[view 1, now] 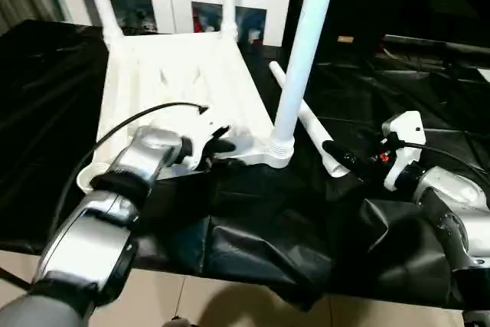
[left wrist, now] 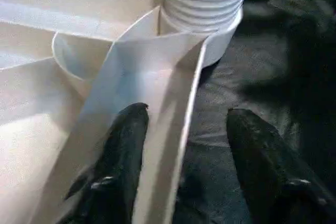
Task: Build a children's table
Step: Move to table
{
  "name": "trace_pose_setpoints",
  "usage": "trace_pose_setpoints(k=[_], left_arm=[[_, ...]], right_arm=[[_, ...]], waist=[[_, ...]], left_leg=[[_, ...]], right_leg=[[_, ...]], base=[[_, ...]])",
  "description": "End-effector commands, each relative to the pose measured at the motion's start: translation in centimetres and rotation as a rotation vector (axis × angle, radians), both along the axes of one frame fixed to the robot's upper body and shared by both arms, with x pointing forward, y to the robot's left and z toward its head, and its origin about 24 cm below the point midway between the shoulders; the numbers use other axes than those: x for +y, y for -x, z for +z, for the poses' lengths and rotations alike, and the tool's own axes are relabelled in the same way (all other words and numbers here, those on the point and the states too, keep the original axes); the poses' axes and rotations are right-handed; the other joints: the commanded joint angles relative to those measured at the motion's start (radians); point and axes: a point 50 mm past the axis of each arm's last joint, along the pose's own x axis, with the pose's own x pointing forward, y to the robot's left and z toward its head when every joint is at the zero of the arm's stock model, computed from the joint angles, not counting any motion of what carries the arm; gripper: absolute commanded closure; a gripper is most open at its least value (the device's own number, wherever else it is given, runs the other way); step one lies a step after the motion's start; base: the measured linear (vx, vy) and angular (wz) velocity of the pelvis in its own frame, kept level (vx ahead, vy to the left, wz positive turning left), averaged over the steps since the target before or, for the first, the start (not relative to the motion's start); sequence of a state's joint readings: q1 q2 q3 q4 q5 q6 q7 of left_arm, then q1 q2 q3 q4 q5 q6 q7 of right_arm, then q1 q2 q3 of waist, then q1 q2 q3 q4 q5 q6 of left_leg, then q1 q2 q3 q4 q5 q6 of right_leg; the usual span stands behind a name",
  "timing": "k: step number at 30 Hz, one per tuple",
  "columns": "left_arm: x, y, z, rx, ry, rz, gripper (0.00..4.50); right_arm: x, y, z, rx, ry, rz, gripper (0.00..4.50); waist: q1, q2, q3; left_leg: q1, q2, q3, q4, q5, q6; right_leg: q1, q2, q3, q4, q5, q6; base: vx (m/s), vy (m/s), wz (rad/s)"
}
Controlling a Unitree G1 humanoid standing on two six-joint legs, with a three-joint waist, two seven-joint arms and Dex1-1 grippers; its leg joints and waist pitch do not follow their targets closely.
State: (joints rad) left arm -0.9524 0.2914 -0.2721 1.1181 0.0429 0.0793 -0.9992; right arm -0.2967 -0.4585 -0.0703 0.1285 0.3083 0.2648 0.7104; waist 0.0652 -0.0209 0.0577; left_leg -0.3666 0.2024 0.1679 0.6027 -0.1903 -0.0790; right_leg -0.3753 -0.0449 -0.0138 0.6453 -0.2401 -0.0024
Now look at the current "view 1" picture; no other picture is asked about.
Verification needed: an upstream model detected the white plastic table top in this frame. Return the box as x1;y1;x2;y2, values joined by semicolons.
78;31;296;191

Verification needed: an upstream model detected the black plastic mat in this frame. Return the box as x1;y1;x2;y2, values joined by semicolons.
0;19;490;312

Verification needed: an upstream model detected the dark rounded robot foot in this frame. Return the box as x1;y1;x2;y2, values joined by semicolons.
164;315;192;327

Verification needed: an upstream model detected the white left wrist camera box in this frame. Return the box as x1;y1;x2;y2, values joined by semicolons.
171;108;231;172

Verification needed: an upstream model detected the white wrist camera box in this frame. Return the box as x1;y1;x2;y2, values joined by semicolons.
380;110;427;192
171;108;231;172

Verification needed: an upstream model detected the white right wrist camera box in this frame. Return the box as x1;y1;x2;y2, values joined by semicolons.
380;110;427;192

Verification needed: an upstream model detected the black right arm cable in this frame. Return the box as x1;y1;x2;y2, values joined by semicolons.
397;141;490;184

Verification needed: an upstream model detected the dark horizontal rail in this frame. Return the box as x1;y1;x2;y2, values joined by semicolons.
381;34;490;57

